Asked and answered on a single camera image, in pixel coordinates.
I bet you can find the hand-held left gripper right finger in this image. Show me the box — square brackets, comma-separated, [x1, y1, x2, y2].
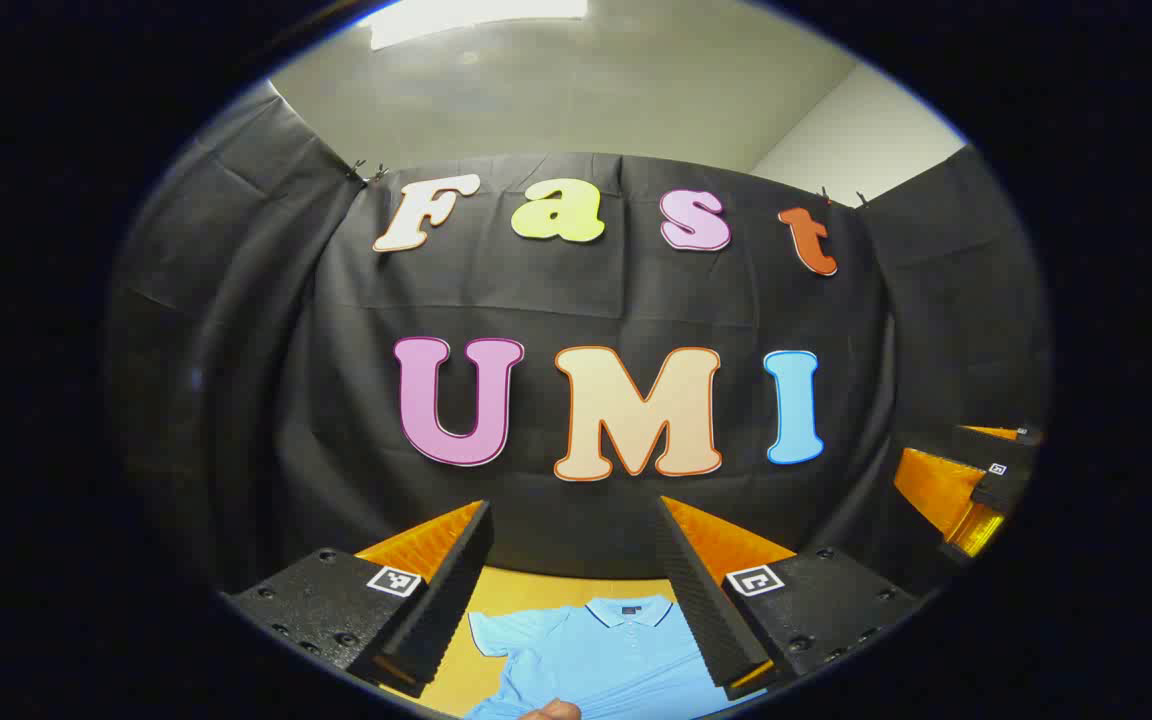
[654, 495, 927, 701]

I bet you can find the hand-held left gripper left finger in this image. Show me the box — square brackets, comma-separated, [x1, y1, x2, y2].
[221, 500, 495, 699]

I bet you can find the light blue T-shirt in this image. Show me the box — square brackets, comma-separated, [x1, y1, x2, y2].
[463, 595, 767, 720]

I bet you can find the black backdrop cloth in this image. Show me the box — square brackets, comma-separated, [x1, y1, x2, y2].
[106, 85, 1052, 601]

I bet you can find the ceiling light panel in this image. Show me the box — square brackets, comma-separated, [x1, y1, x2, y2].
[368, 0, 589, 51]

